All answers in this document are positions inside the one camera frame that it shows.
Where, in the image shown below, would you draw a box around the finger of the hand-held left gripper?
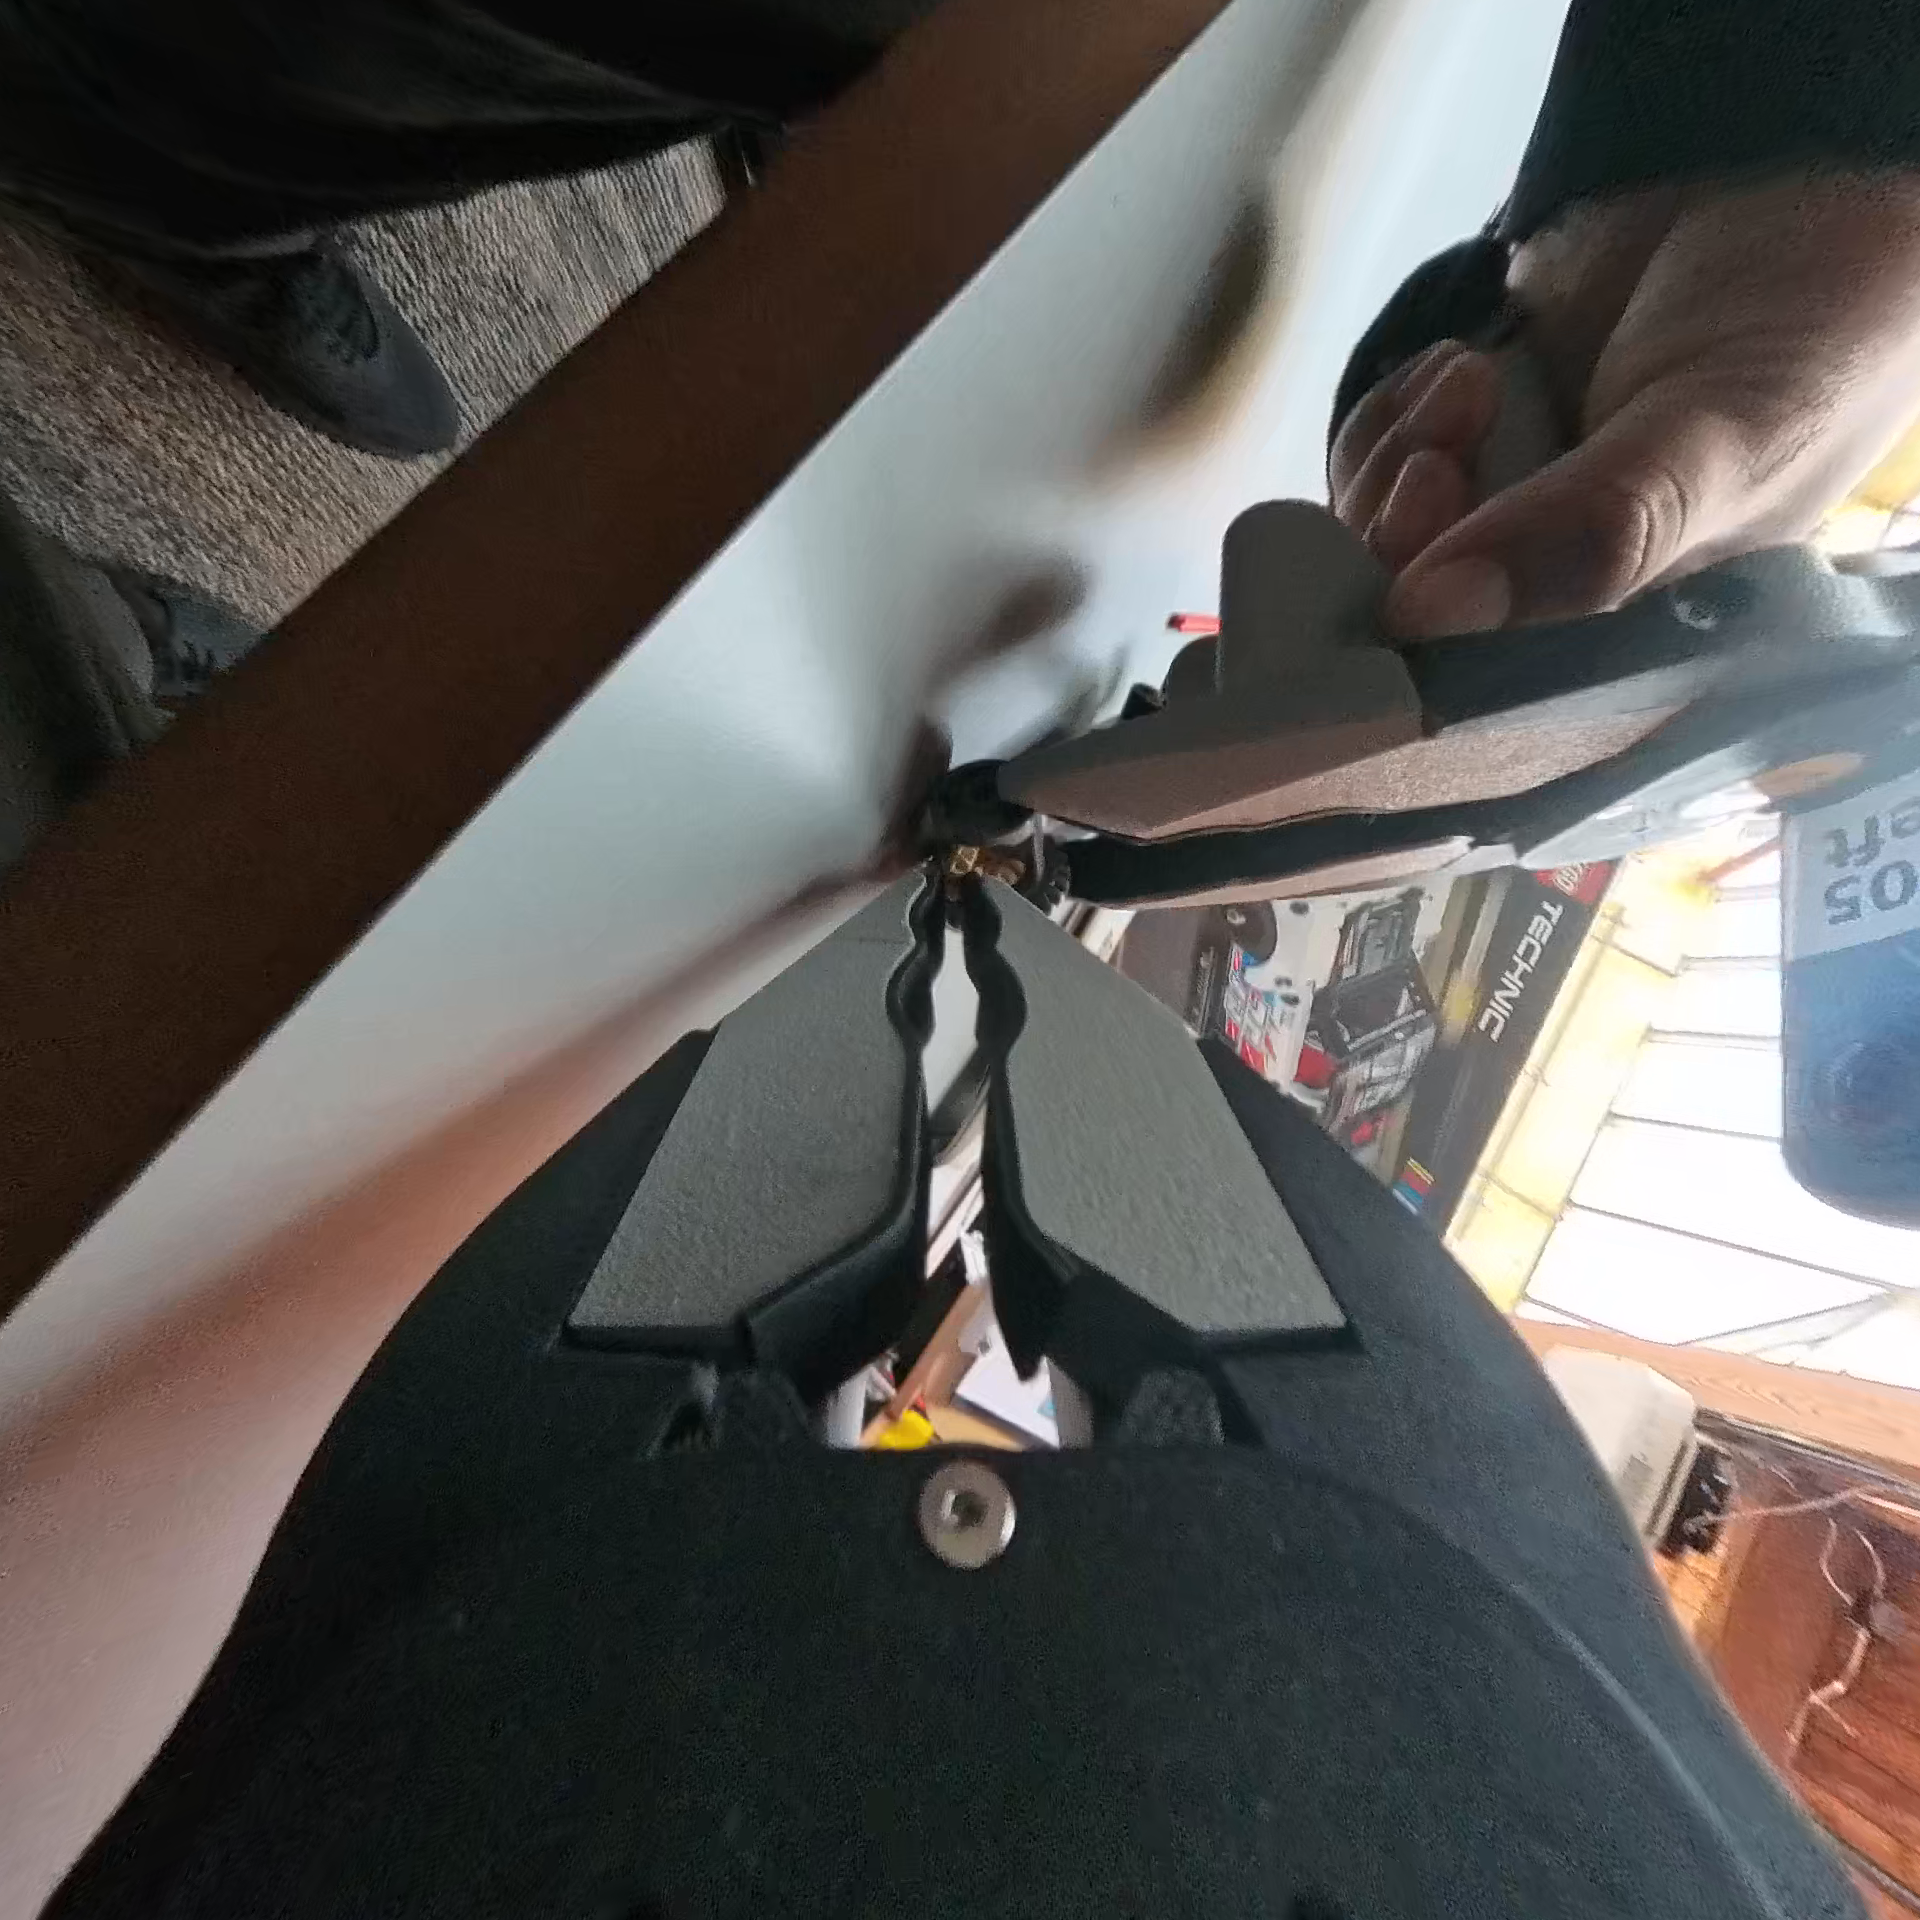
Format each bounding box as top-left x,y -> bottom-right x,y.
996,704 -> 1653,849
1046,837 -> 1483,912

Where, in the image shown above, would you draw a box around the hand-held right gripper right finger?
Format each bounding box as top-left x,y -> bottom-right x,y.
958,882 -> 1345,1383

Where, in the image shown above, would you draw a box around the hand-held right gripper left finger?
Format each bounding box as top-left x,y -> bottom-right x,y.
567,878 -> 944,1394

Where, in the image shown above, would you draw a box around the grey lego differential housing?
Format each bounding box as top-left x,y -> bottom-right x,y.
912,757 -> 1073,909

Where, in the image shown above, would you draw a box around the person's left forearm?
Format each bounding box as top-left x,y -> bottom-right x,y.
1500,0 -> 1920,249

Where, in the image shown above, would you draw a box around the black lego set box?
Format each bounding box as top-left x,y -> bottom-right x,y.
1117,861 -> 1625,1219

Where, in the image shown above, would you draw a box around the person's left hand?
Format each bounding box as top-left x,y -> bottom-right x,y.
1327,163 -> 1920,641

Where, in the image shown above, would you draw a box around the dark grey shoe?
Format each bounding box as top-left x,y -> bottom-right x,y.
224,256 -> 461,459
118,584 -> 268,710

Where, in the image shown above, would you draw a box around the person's dark trousers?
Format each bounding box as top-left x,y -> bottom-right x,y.
0,0 -> 939,879

